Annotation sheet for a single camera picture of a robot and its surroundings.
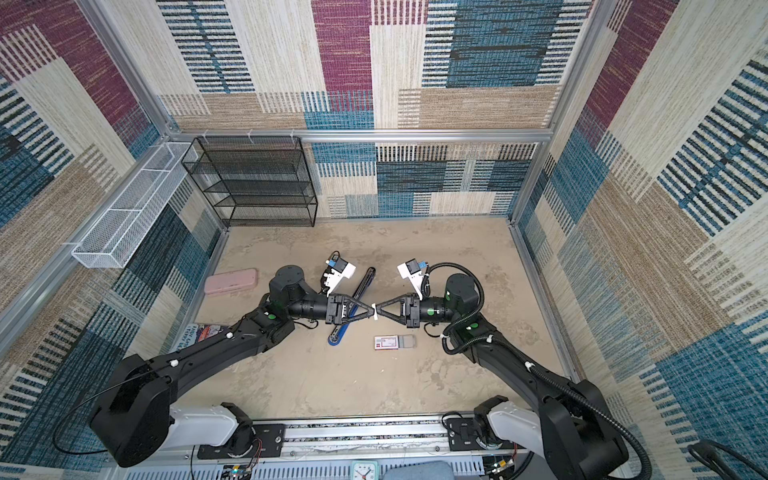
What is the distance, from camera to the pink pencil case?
1.01m

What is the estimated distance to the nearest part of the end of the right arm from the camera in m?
0.65

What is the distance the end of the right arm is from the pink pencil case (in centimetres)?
55
